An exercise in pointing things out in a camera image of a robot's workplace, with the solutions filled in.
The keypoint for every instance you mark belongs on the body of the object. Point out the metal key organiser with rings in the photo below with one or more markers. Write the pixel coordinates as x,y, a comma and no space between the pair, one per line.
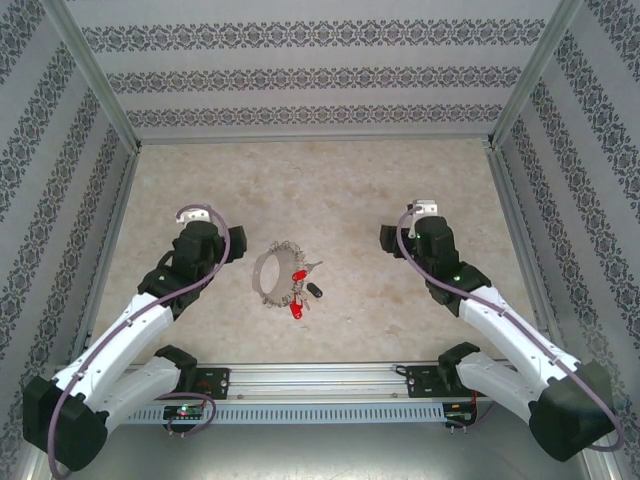
289,265

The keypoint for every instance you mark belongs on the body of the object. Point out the grey metal sheet panel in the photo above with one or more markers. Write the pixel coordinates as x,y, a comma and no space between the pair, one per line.
320,455

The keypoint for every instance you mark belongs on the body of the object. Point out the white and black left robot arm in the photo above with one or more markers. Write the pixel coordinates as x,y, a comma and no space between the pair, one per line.
115,345

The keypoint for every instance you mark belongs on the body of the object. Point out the red plastic key tag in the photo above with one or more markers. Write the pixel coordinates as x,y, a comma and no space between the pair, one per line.
299,276
297,311

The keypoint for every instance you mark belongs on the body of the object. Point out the small circuit board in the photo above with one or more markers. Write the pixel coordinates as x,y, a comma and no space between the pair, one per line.
460,415
185,411

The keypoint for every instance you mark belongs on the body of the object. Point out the aluminium frame post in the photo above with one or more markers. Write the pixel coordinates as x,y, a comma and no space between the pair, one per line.
532,75
37,469
95,75
607,470

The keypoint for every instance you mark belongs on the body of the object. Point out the aluminium table side rail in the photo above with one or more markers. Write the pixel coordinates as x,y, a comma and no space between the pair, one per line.
515,215
117,210

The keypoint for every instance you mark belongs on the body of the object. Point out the black car key fob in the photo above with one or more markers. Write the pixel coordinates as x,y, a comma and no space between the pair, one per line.
315,291

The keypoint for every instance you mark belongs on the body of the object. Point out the small silver key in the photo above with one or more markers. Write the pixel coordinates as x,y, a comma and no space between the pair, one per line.
306,302

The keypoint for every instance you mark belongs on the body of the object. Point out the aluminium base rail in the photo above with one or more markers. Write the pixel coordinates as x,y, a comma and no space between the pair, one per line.
320,382

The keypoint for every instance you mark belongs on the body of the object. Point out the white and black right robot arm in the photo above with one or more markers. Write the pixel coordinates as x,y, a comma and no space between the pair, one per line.
520,340

